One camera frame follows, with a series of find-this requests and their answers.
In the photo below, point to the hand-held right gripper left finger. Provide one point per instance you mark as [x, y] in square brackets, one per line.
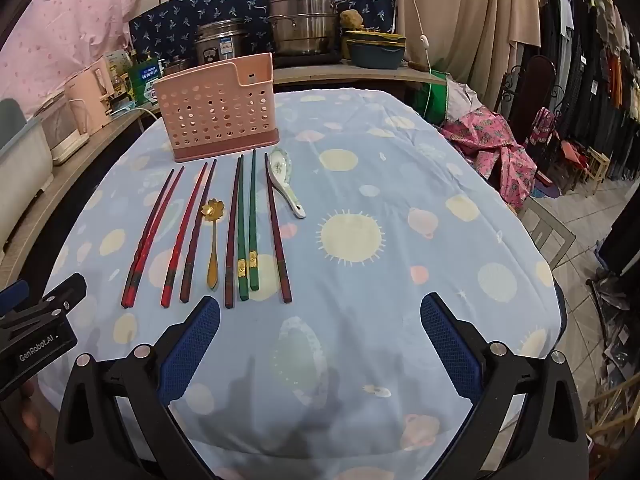
[192, 345]

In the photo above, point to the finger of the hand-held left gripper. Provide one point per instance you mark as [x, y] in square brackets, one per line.
[67, 292]
[14, 296]

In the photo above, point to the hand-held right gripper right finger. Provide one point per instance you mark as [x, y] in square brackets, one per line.
[450, 345]

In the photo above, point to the gold flower-shaped spoon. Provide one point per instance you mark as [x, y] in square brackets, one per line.
[213, 260]

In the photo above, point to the dark red gold-banded chopstick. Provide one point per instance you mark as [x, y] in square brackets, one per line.
[276, 230]
[233, 230]

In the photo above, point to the green gold-banded chopstick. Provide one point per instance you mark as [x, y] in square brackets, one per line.
[242, 230]
[253, 220]

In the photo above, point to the white ceramic soup spoon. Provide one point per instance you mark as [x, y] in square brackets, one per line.
[280, 170]

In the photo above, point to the pink perforated utensil holder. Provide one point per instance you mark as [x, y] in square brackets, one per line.
[215, 110]

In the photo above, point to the person's left hand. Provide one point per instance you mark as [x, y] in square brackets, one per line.
[32, 410]

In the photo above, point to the blue printed tablecloth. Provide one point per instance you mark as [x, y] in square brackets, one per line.
[375, 285]

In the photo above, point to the white dish drainer bin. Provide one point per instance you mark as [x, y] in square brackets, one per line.
[20, 170]

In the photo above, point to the grey metal chair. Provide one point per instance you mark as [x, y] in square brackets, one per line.
[547, 232]

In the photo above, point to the dark clutter pile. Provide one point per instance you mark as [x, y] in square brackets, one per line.
[615, 350]

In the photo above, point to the pink electric kettle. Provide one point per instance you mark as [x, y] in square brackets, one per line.
[87, 95]

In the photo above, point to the pink patterned cloth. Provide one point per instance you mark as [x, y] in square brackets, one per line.
[485, 140]

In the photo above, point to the green tin can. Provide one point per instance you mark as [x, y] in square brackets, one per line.
[145, 80]

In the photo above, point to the wooden stool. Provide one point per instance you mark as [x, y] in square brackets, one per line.
[597, 170]

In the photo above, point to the white green package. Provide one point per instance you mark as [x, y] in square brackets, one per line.
[119, 62]

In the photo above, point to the green cloth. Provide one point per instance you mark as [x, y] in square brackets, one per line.
[435, 100]

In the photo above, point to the white cloth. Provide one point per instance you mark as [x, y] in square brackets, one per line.
[465, 100]

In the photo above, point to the pink printed curtain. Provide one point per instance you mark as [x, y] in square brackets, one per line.
[65, 20]

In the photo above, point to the black metal chair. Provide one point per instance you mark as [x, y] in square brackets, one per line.
[537, 75]

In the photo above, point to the steel rice cooker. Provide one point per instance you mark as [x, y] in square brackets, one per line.
[220, 45]

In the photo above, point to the blue casserole dish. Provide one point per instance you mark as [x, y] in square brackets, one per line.
[375, 55]

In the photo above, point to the black induction cooker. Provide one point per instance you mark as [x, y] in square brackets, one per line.
[310, 60]

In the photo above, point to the row of hanging clothes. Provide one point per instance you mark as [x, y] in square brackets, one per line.
[590, 60]

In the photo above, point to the dark blue floral cloth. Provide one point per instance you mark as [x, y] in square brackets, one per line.
[210, 5]

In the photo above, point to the beige curtain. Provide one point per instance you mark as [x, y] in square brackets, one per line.
[475, 20]

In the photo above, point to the brown sponge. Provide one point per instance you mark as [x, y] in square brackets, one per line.
[351, 19]

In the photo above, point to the steel steamer pot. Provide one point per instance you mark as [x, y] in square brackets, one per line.
[300, 20]

